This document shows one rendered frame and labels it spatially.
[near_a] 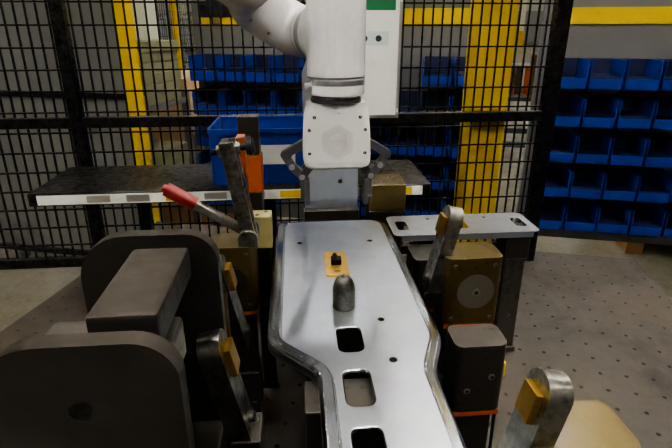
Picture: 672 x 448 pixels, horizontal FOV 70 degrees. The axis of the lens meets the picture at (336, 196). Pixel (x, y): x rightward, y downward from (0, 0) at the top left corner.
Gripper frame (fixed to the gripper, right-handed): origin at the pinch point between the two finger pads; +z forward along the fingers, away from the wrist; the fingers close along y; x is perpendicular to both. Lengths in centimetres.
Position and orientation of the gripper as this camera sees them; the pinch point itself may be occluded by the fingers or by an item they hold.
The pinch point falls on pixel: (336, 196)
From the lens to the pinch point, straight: 76.1
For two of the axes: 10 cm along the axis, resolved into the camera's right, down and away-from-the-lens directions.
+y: 10.0, -0.3, 0.8
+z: 0.0, 9.4, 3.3
